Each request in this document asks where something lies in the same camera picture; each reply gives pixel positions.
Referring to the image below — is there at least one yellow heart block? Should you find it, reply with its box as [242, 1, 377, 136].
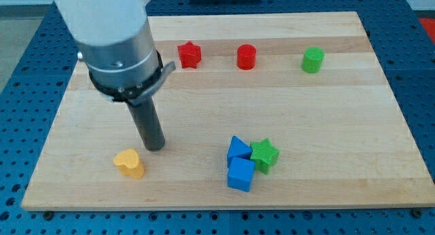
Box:
[113, 148, 145, 179]

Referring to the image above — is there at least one green cylinder block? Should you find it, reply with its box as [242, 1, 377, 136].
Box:
[301, 47, 325, 73]

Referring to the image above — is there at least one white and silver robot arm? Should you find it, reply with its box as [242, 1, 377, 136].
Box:
[54, 0, 175, 105]

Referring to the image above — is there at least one red star block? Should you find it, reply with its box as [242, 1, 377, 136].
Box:
[177, 41, 202, 69]

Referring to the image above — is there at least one blue cube block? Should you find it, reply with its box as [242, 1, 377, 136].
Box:
[227, 158, 255, 192]

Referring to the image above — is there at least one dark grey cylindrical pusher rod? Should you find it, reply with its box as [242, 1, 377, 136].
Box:
[127, 99, 165, 151]

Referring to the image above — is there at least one red cylinder block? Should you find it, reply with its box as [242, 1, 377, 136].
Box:
[237, 44, 257, 70]

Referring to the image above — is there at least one light wooden board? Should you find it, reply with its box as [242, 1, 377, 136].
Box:
[21, 12, 434, 211]

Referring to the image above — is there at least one blue triangle block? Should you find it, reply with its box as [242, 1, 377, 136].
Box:
[226, 135, 252, 167]

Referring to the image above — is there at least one green star block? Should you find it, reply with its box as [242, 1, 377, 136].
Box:
[250, 138, 280, 175]

